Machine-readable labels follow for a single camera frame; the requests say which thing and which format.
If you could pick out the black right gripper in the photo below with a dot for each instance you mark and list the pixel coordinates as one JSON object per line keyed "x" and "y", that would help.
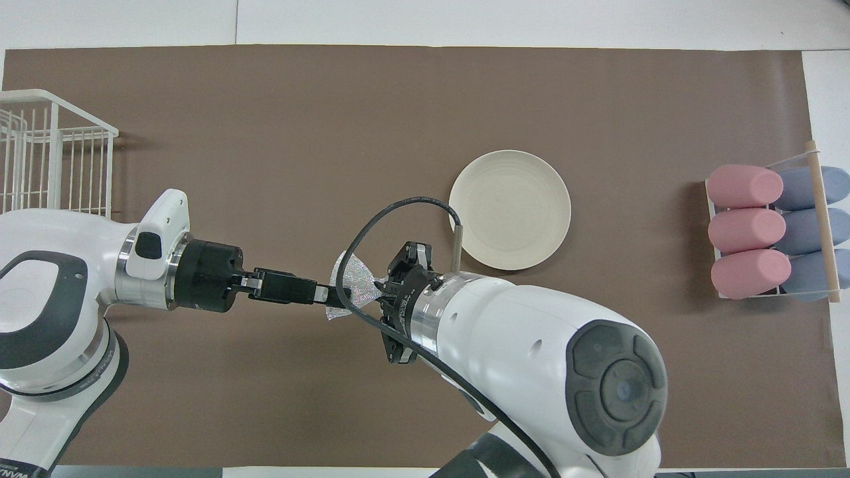
{"x": 402, "y": 302}

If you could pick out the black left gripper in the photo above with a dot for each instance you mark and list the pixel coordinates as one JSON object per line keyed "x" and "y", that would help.
{"x": 209, "y": 275}

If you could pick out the silver glitter sponge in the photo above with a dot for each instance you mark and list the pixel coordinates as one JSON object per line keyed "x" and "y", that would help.
{"x": 364, "y": 287}

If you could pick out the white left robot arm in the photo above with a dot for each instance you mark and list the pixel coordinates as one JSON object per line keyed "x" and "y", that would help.
{"x": 60, "y": 232}

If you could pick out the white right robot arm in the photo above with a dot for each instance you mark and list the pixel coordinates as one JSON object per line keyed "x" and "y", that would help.
{"x": 531, "y": 345}

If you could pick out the cream round plate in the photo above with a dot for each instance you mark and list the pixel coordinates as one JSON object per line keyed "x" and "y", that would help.
{"x": 511, "y": 209}

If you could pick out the brown table mat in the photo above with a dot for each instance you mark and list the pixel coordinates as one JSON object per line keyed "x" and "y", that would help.
{"x": 265, "y": 133}

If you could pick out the pink plastic cup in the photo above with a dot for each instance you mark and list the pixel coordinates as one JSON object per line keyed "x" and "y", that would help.
{"x": 750, "y": 273}
{"x": 744, "y": 186}
{"x": 747, "y": 230}

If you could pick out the blue plastic cup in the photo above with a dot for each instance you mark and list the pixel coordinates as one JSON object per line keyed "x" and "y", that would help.
{"x": 800, "y": 189}
{"x": 803, "y": 232}
{"x": 807, "y": 275}

